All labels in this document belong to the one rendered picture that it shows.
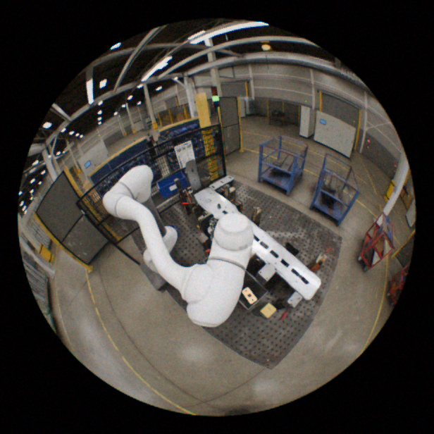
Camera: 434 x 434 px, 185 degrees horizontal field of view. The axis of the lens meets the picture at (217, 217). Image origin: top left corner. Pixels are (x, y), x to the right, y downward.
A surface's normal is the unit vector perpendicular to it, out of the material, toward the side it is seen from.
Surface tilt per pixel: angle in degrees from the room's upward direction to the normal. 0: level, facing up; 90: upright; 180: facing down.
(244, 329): 0
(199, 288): 7
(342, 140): 90
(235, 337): 0
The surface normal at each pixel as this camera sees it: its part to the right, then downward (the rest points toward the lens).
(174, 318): -0.12, -0.64
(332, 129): -0.66, 0.62
